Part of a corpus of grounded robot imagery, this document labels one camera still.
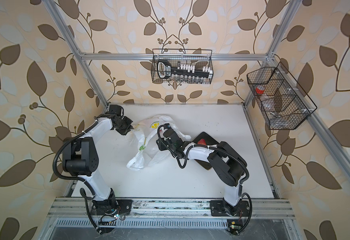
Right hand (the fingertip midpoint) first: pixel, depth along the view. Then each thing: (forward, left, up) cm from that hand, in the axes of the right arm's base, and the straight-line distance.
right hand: (159, 141), depth 89 cm
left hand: (+12, +16, +3) cm, 20 cm away
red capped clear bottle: (+20, -61, +21) cm, 67 cm away
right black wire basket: (+4, -64, +26) cm, 70 cm away
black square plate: (+2, -32, -5) cm, 32 cm away
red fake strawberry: (+2, -27, -5) cm, 27 cm away
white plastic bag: (-1, +7, +9) cm, 12 cm away
